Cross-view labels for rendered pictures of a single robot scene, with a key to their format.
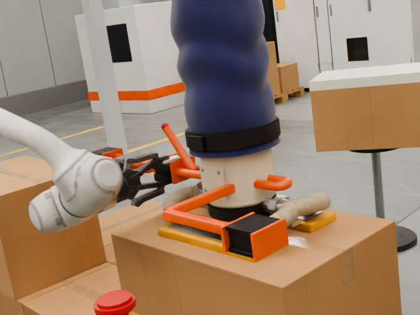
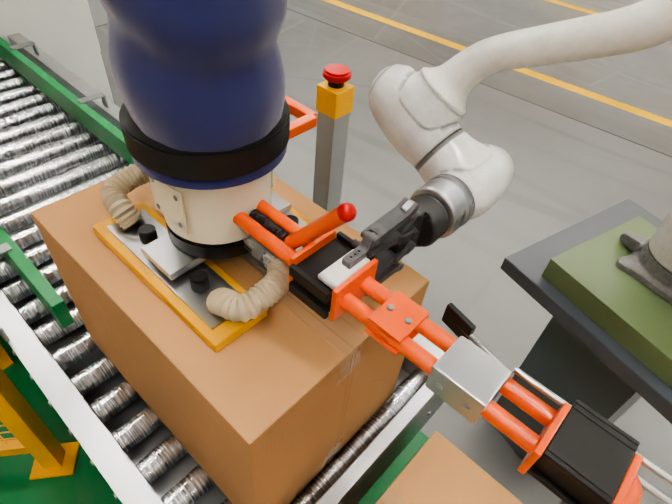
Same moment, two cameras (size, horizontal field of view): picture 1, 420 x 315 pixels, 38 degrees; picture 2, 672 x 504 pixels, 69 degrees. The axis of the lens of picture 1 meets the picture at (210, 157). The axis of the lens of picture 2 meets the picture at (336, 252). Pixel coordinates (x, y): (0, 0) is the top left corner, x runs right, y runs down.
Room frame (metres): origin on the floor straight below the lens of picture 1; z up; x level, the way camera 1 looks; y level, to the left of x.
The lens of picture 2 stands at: (2.06, 0.02, 1.56)
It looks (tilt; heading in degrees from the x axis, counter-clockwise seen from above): 45 degrees down; 169
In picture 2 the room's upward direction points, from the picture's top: 6 degrees clockwise
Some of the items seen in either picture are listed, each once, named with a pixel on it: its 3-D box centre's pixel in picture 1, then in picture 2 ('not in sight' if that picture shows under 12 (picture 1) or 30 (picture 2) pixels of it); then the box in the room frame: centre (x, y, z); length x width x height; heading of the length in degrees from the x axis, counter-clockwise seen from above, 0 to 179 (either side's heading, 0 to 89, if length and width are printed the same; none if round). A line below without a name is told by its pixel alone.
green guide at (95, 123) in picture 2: not in sight; (92, 109); (0.37, -0.60, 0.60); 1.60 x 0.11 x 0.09; 40
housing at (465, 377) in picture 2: (129, 163); (467, 378); (1.79, 0.24, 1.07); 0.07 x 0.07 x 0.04; 40
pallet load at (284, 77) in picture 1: (250, 73); not in sight; (9.45, -0.79, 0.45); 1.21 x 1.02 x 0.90; 45
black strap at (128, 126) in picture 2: (231, 132); (210, 119); (1.44, -0.06, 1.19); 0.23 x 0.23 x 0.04
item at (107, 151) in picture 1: (106, 157); (578, 464); (1.90, 0.32, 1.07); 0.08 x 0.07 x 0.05; 40
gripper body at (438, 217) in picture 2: (124, 185); (411, 228); (1.54, 0.23, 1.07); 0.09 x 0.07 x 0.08; 130
